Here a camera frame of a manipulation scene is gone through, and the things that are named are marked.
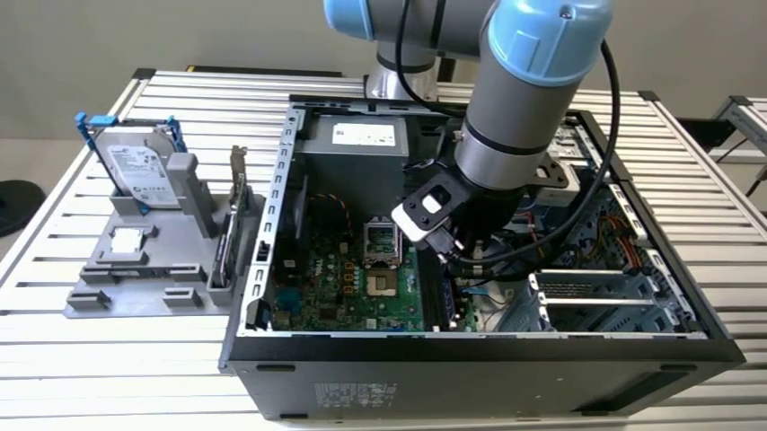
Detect green motherboard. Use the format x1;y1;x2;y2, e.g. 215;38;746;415
267;224;480;334

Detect black camera cable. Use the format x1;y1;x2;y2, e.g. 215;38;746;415
445;38;621;282

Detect silver CPU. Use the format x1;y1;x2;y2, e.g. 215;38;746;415
107;227;148;251

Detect grey metal drive cage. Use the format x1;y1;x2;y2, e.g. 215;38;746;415
549;114;604;180

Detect graphics card black cooler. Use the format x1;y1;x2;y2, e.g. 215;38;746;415
212;144;253;289

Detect grey power supply unit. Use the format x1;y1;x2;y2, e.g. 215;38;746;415
295;114;415;225

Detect CPU socket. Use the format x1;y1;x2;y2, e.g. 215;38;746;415
364;268;399;298

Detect RAM slot white clips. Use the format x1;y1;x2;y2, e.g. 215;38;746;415
423;251;443;333

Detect metal socket cover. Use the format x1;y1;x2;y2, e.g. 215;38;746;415
363;216;401;269

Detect grey parts rack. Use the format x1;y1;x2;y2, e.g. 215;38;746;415
63;151;268;321

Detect black PC case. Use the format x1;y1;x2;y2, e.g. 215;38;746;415
216;92;748;422

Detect twisted coloured fan wire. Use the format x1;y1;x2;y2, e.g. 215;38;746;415
305;191;359;237

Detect metal slat side table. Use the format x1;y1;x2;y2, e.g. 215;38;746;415
705;94;767;198

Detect black round floor object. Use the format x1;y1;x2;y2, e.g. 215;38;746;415
0;179;48;238

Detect RAM stick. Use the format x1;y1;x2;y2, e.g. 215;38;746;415
440;268;463;331
83;267;199;277

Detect orange yellow wire bundle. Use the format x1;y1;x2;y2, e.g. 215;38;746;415
592;215;652;273

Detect hard disk in blue carrier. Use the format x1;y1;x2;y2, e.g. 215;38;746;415
75;112;188;216

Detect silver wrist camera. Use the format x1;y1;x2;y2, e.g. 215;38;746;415
389;172;476;247
531;154;581;207

